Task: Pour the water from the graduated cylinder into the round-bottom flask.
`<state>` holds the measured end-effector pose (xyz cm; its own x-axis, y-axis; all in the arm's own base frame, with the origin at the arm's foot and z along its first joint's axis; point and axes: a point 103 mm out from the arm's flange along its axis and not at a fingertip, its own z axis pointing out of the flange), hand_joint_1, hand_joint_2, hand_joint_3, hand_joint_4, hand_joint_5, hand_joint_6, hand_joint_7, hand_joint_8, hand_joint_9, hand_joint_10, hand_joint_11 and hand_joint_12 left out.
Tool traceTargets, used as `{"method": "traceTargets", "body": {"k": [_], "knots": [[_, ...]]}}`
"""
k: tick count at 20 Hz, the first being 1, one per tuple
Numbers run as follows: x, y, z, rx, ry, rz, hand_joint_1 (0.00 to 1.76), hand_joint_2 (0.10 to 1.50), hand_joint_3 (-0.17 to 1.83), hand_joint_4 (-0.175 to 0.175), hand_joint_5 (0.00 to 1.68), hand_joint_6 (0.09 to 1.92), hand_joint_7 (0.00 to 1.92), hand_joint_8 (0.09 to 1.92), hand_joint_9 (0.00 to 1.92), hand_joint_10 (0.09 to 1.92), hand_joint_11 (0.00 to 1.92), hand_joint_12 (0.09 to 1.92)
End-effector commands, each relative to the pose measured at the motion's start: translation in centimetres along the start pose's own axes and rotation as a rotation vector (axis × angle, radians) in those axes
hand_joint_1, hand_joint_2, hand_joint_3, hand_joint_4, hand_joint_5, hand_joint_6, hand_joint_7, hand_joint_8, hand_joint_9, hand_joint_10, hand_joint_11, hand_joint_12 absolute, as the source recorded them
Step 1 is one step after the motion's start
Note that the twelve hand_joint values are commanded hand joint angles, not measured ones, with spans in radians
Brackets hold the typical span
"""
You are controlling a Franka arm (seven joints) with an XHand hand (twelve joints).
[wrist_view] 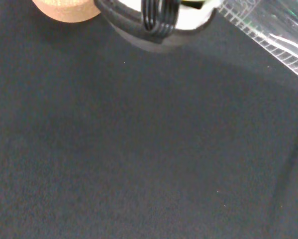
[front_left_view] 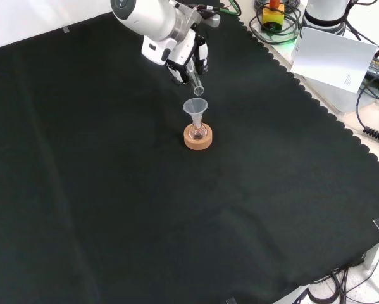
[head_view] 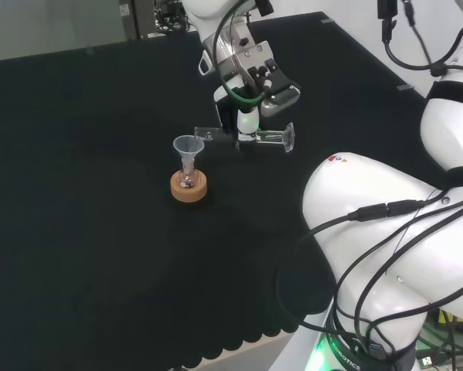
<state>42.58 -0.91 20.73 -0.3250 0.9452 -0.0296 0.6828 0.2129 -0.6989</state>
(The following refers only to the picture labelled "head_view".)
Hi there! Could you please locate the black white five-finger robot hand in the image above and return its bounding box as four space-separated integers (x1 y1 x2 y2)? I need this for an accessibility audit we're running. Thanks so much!
214 85 263 151

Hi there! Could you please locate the clear graduated cylinder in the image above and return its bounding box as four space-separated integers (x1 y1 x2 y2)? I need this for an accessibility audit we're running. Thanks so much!
193 122 296 153

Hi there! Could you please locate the glass round-bottom flask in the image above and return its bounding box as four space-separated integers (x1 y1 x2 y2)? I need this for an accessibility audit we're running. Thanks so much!
178 161 198 190

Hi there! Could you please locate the clear plastic funnel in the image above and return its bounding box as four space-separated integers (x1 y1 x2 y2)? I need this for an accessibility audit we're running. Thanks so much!
172 134 206 172

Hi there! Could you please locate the grey cabinet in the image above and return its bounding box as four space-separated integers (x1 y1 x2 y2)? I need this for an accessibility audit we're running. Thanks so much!
117 0 157 40

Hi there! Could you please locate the black bench cloth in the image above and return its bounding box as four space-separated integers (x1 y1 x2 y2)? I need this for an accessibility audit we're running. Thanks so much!
0 10 448 370

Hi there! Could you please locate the green cable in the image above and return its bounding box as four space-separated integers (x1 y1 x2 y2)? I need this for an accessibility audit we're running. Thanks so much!
220 72 267 106

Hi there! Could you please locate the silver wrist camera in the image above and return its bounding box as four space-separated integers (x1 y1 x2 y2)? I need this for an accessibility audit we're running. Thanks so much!
260 78 303 118

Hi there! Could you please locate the cork ring stand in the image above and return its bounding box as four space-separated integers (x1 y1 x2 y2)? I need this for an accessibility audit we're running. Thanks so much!
169 169 209 204

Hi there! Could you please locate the black cable with inline connector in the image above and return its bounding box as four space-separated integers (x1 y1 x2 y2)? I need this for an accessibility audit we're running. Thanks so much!
275 196 454 329

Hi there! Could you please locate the black cable with plug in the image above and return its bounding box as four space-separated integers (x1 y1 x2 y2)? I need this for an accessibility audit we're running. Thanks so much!
376 0 461 78

